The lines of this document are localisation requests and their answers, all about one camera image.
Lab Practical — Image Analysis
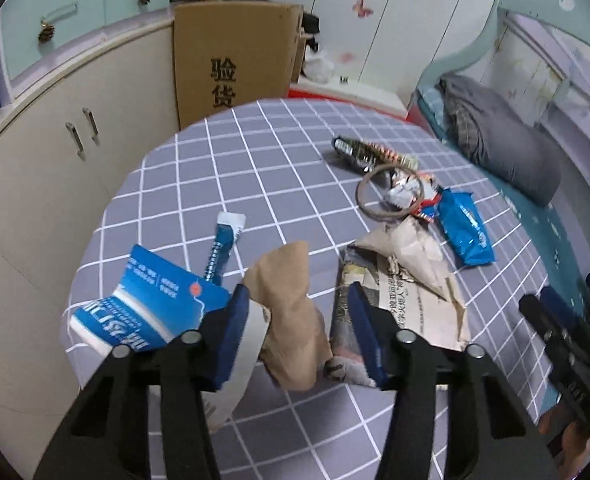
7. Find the brown tape ring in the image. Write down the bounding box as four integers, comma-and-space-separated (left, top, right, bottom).
356, 164, 424, 221

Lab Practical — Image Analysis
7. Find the white wardrobe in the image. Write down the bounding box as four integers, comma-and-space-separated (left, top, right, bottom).
240, 0, 507, 98

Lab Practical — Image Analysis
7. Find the cream cabinet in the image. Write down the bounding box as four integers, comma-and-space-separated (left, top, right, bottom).
0, 22, 182, 428

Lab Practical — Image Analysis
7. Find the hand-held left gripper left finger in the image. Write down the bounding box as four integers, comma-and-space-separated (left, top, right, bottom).
34, 284, 252, 480

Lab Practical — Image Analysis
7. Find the blue and white carton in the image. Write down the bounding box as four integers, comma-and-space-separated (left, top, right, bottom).
69, 244, 232, 357

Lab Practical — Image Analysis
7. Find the grey duvet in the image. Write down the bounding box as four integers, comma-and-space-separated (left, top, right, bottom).
437, 72, 562, 206

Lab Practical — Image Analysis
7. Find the white plastic bag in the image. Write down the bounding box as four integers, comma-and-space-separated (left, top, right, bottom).
304, 50, 336, 83

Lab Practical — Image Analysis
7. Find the person's right hand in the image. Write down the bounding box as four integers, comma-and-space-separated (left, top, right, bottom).
561, 424, 590, 467

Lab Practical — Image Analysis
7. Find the crumpled silver white wrapper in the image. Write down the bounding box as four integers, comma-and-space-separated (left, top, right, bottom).
384, 167, 426, 209

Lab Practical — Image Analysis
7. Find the mint drawer cabinet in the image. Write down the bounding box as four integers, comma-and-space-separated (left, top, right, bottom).
0, 0, 173, 83

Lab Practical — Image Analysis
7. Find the grey plaid cloth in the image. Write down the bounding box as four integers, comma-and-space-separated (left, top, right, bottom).
448, 95, 483, 158

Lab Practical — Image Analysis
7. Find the red and white low bench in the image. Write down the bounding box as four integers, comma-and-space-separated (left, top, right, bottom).
288, 82, 411, 122

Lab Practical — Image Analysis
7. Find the red snack wrapper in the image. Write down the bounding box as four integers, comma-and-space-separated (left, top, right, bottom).
409, 172, 448, 224

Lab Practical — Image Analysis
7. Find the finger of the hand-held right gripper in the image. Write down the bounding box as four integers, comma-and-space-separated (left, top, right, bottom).
540, 287, 590, 343
519, 294, 590, 401

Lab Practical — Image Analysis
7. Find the crumpled tan paper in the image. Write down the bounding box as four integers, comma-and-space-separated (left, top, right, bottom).
355, 217, 468, 311

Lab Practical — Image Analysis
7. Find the grey checked tablecloth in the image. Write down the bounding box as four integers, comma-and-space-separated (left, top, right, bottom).
60, 97, 558, 480

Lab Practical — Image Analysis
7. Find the beige paper bag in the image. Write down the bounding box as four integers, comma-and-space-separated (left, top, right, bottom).
245, 241, 334, 392

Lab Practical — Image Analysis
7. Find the mint bed frame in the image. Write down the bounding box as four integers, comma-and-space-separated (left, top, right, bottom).
407, 0, 590, 321

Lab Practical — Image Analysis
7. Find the black clothes pile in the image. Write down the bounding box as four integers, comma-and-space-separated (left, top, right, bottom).
302, 11, 322, 51

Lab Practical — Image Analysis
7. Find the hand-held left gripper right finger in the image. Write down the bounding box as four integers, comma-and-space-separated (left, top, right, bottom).
347, 281, 561, 480

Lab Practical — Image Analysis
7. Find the crumpled newspaper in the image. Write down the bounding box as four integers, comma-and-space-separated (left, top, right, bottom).
329, 242, 472, 388

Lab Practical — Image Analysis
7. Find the large brown cardboard box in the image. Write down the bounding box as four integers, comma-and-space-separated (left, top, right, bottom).
173, 2, 306, 131

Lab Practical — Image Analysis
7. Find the blue stick sachet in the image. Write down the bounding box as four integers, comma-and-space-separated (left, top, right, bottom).
202, 211, 247, 286

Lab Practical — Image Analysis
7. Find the blue snack packet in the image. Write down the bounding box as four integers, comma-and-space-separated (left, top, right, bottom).
435, 187, 496, 268

